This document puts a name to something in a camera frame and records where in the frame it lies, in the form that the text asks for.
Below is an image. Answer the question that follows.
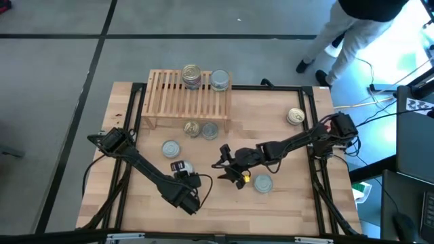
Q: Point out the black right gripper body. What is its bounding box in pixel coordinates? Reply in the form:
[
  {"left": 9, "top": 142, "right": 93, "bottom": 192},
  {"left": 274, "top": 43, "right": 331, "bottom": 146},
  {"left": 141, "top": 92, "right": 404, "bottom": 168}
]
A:
[{"left": 233, "top": 147, "right": 264, "bottom": 171}]

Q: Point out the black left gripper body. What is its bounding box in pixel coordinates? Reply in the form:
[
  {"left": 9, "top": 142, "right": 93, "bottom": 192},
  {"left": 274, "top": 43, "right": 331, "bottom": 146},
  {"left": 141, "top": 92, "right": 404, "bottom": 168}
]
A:
[{"left": 171, "top": 170, "right": 203, "bottom": 197}]

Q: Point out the wooden slatted shelf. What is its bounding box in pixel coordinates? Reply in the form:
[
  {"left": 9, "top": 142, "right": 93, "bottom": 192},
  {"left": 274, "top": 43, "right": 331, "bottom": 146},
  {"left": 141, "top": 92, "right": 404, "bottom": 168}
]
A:
[{"left": 141, "top": 69, "right": 233, "bottom": 133}]

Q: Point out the green and white box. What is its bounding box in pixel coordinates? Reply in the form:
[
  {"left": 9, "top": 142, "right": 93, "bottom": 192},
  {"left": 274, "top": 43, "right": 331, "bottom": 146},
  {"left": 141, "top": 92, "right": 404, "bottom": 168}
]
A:
[{"left": 351, "top": 181, "right": 373, "bottom": 205}]

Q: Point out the black crossbar with silver brackets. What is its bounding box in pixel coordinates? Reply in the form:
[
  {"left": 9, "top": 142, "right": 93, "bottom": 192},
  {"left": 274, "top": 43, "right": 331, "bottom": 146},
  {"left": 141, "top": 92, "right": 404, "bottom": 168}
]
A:
[{"left": 0, "top": 228, "right": 434, "bottom": 244}]

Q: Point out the black desk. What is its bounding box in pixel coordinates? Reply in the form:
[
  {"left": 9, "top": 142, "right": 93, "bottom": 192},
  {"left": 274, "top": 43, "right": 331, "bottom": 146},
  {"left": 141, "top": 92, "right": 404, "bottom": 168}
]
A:
[{"left": 379, "top": 168, "right": 434, "bottom": 244}]

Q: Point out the person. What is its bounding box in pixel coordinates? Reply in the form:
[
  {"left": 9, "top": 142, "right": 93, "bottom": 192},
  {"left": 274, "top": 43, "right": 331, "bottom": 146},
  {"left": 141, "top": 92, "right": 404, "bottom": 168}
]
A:
[{"left": 294, "top": 0, "right": 412, "bottom": 87}]

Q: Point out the black desk panel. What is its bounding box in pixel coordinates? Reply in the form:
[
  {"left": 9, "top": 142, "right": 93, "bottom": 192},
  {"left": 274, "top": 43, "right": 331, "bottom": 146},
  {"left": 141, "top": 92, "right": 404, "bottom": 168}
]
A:
[{"left": 395, "top": 84, "right": 434, "bottom": 186}]

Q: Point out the black computer mouse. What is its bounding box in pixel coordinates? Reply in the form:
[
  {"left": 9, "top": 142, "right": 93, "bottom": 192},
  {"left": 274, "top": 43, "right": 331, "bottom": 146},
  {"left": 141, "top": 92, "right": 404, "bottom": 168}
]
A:
[{"left": 392, "top": 211, "right": 417, "bottom": 242}]

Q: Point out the white paper with black tags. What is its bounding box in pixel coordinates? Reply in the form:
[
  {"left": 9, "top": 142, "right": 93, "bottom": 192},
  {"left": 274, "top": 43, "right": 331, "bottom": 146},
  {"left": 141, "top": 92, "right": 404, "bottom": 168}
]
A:
[{"left": 405, "top": 97, "right": 434, "bottom": 116}]

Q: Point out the grey flat floor object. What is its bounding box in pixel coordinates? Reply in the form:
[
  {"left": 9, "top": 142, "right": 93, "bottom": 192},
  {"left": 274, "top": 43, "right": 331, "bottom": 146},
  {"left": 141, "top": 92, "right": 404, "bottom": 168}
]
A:
[{"left": 0, "top": 145, "right": 26, "bottom": 159}]

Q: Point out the black keyboard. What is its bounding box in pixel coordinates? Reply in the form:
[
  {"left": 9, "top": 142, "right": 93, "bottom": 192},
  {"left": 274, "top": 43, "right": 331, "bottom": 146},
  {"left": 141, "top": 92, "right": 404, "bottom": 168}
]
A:
[{"left": 419, "top": 190, "right": 434, "bottom": 235}]

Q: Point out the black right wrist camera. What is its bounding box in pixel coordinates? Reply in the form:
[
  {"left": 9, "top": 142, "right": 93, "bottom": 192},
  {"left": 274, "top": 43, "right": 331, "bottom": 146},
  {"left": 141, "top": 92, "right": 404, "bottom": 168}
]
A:
[{"left": 219, "top": 143, "right": 235, "bottom": 165}]

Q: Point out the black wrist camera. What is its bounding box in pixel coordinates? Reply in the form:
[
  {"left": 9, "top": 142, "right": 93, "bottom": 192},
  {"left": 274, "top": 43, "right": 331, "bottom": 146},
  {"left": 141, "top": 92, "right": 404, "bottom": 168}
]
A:
[
  {"left": 219, "top": 143, "right": 235, "bottom": 165},
  {"left": 170, "top": 159, "right": 186, "bottom": 173}
]

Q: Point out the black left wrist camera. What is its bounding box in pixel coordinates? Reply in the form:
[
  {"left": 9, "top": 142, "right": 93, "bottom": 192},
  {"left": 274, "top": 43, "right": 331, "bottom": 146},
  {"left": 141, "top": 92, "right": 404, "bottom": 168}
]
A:
[{"left": 170, "top": 159, "right": 186, "bottom": 173}]

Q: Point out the black aluminium table frame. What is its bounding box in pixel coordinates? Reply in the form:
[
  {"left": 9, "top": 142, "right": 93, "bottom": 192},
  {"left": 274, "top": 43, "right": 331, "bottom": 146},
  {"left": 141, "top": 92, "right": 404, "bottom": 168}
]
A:
[{"left": 98, "top": 82, "right": 343, "bottom": 238}]

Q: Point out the black cable bundle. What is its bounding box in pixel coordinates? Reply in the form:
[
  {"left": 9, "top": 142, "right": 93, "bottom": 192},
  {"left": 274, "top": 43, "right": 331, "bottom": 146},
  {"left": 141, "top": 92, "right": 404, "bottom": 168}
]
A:
[
  {"left": 311, "top": 176, "right": 363, "bottom": 237},
  {"left": 79, "top": 159, "right": 135, "bottom": 233}
]

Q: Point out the black cable tangle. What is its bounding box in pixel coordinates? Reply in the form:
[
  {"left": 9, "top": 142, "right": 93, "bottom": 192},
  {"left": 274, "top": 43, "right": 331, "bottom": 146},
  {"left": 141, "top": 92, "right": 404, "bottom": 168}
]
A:
[{"left": 338, "top": 134, "right": 363, "bottom": 160}]

